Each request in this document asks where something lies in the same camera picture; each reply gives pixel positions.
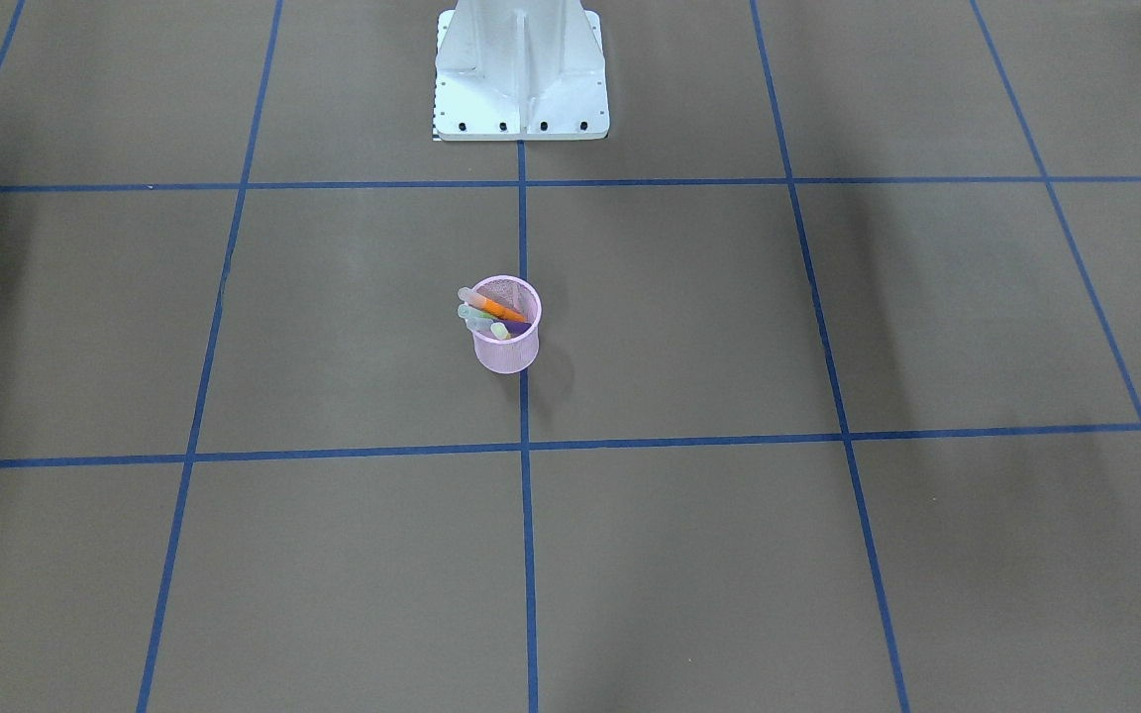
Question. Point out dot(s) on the purple marker pen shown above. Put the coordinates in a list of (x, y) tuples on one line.
[(517, 328)]

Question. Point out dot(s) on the orange highlighter pen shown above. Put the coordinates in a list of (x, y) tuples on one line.
[(494, 309)]

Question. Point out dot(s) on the green highlighter pen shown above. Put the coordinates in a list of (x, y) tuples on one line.
[(470, 314)]

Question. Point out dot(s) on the pink mesh pen holder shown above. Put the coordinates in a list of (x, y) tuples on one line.
[(517, 353)]

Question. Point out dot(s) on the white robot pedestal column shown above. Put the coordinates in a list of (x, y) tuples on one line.
[(520, 71)]

